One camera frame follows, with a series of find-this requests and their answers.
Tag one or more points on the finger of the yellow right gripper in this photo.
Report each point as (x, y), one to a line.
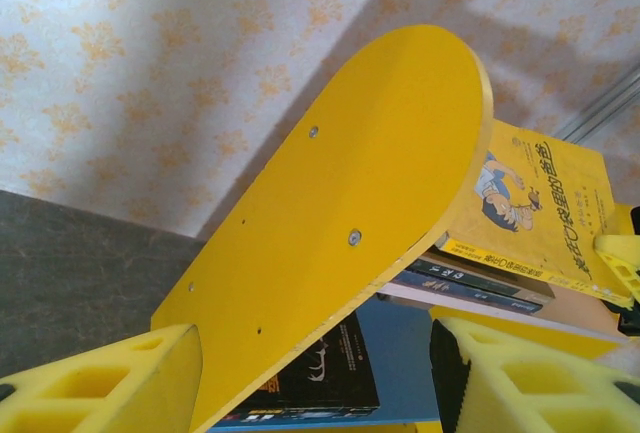
(622, 263)
(622, 218)

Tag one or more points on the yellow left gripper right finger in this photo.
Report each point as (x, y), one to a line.
(540, 388)

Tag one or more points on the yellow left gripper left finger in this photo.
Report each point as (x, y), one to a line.
(90, 388)

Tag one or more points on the yellow cartoon cover book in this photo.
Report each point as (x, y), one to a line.
(565, 193)

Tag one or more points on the brown scroll cover book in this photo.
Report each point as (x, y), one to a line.
(480, 275)

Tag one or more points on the purple old man cover book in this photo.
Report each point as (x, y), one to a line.
(450, 292)

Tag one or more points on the black antler cover book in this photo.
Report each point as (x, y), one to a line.
(330, 363)

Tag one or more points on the dark wolf cover book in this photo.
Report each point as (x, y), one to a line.
(300, 415)

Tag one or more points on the yellow pink blue bookshelf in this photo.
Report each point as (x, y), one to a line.
(360, 178)

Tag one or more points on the aluminium frame post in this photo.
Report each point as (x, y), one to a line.
(600, 108)

